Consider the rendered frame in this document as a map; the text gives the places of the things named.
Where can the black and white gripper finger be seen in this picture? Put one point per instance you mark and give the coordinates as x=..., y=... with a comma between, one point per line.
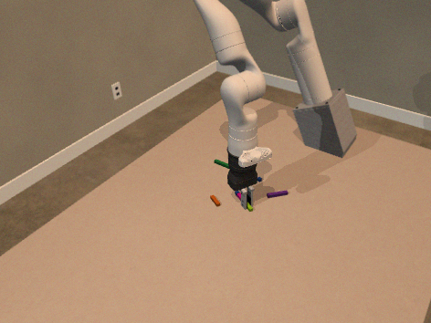
x=250, y=190
x=244, y=198

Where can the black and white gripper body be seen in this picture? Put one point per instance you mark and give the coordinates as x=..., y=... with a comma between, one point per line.
x=243, y=156

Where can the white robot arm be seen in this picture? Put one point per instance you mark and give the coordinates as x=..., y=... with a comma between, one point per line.
x=230, y=49

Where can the orange rod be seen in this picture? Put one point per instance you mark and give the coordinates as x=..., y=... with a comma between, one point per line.
x=216, y=202

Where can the purple rod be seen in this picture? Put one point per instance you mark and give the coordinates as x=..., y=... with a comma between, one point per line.
x=276, y=194

